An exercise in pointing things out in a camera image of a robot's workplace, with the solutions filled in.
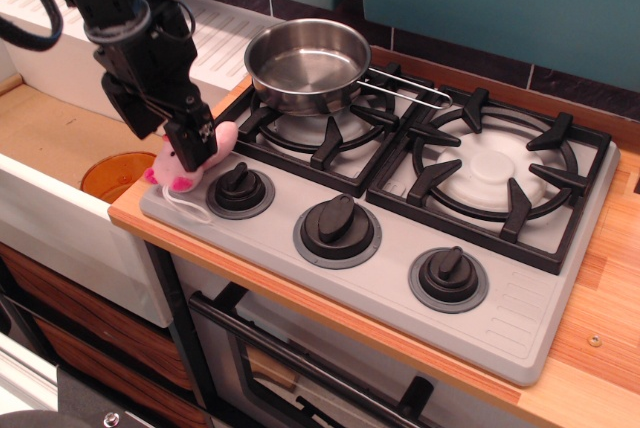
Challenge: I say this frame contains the black oven door handle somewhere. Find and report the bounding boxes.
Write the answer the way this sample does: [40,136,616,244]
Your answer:
[188,283,433,427]

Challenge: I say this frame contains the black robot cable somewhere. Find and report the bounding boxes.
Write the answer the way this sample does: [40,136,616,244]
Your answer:
[0,0,65,53]

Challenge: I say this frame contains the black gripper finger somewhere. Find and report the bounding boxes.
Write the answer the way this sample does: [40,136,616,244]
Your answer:
[101,72,165,139]
[165,103,218,172]

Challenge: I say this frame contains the black left burner grate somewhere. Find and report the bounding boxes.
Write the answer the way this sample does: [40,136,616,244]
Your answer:
[205,63,434,197]

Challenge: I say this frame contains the orange plastic bowl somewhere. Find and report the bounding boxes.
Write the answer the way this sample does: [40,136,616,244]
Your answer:
[80,152,155,204]

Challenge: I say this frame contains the pink stuffed pig toy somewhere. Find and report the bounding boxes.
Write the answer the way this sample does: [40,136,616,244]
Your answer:
[143,121,239,224]

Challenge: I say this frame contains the black stove knob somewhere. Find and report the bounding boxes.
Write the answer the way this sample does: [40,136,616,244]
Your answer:
[205,162,275,220]
[293,194,382,270]
[408,246,489,314]

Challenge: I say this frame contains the black middle stove knob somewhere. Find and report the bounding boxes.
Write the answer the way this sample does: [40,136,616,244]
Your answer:
[293,194,382,270]

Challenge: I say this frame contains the black right burner grate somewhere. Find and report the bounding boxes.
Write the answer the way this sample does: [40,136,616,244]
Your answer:
[366,87,619,275]

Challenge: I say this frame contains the wooden drawer fronts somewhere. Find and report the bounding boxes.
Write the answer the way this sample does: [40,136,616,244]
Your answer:
[1,245,211,427]

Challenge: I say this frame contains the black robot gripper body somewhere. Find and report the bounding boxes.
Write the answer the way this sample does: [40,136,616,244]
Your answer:
[85,0,205,120]

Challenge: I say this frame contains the black right stove knob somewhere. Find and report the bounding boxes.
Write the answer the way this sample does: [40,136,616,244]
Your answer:
[408,246,489,314]

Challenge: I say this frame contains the grey toy stove top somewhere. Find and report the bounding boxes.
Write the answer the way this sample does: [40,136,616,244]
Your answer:
[140,64,620,386]

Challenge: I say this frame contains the black left stove knob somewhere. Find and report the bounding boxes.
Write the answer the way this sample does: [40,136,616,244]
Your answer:
[205,162,275,220]

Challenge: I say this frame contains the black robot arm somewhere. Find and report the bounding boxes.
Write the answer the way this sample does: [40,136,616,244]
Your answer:
[1,0,218,172]

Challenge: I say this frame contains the stainless steel pan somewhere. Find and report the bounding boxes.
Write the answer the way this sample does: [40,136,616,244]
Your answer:
[244,18,453,117]

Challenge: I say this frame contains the toy oven door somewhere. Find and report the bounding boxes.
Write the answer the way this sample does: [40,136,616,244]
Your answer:
[174,258,527,427]

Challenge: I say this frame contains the black burner grate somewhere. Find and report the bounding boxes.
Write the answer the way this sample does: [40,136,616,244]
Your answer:
[366,87,619,275]
[205,63,434,197]

